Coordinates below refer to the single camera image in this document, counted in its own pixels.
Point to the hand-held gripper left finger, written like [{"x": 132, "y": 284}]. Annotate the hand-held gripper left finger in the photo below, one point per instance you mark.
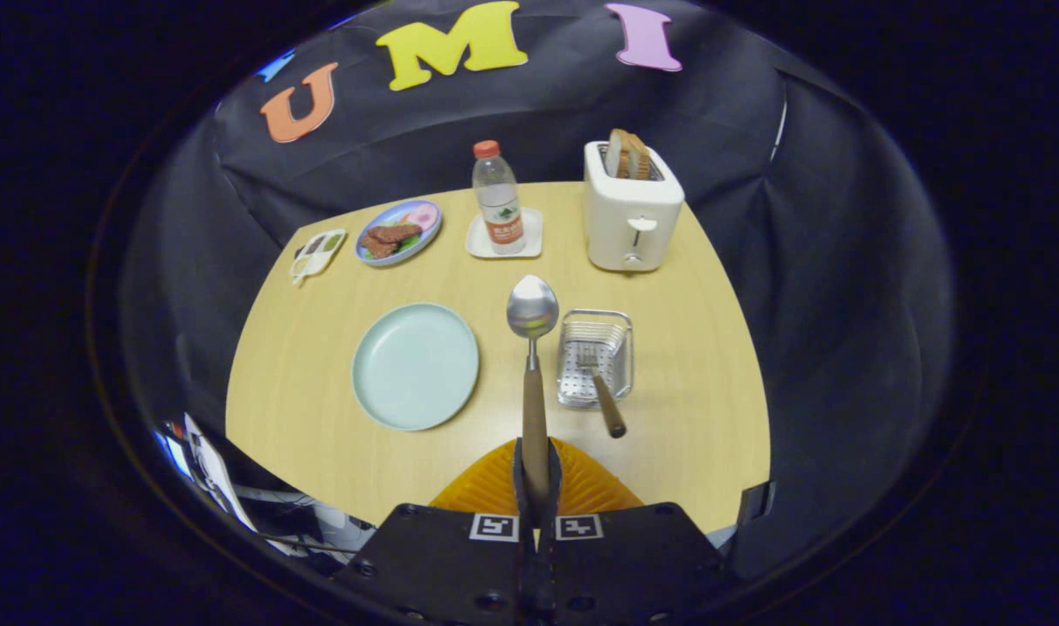
[{"x": 442, "y": 565}]

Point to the clear plastic water bottle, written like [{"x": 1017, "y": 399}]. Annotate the clear plastic water bottle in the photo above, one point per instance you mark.
[{"x": 499, "y": 200}]

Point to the brown meat pieces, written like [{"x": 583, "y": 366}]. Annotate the brown meat pieces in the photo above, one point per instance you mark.
[{"x": 390, "y": 235}]

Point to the black table clamp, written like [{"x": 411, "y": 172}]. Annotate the black table clamp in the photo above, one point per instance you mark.
[{"x": 755, "y": 502}]

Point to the toasted bread slice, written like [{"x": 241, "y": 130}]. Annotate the toasted bread slice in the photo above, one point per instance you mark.
[
  {"x": 616, "y": 152},
  {"x": 640, "y": 158}
]

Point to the white divided condiment dish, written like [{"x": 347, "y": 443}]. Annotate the white divided condiment dish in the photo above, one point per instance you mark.
[{"x": 321, "y": 252}]

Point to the white toaster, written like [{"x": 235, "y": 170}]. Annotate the white toaster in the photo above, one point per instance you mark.
[{"x": 616, "y": 226}]

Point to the white square coaster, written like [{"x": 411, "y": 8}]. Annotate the white square coaster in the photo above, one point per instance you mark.
[{"x": 534, "y": 235}]

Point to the pale green plate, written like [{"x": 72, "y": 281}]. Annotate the pale green plate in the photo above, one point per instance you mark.
[{"x": 416, "y": 365}]

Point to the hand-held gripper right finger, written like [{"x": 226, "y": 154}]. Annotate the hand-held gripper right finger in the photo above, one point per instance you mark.
[{"x": 634, "y": 565}]

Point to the blue patterned plate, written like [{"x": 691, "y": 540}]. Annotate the blue patterned plate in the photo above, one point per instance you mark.
[{"x": 425, "y": 213}]

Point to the white paper sheets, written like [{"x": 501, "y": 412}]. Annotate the white paper sheets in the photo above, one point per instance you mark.
[{"x": 212, "y": 474}]

